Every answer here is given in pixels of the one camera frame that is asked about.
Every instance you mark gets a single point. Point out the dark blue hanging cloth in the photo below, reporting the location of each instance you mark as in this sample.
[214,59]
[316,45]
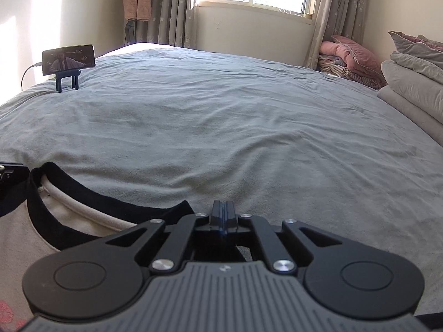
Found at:
[130,31]

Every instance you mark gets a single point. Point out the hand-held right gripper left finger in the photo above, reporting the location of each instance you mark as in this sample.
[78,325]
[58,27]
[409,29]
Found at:
[218,224]

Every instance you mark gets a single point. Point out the grey pillow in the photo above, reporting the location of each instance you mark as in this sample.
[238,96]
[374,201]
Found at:
[412,46]

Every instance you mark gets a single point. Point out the smartphone on blue stand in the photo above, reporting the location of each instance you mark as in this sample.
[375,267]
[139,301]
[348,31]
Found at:
[69,59]

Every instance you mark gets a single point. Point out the beige bear print sweatshirt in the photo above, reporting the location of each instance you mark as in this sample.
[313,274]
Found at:
[20,249]

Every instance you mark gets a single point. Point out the striped folded blanket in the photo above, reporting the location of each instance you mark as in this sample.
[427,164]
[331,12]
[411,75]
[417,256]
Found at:
[346,72]

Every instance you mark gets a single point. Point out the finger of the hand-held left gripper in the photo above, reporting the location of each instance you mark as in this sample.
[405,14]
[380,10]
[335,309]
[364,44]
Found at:
[14,174]

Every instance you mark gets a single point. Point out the grey bed blanket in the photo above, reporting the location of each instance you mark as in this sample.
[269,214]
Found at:
[242,128]

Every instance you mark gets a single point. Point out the blue phone stand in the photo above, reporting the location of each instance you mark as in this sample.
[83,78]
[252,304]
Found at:
[67,81]

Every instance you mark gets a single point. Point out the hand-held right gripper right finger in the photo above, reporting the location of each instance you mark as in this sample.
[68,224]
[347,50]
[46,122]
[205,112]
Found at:
[229,224]

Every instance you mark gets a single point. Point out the pink pillow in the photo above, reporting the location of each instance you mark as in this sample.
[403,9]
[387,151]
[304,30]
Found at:
[353,53]

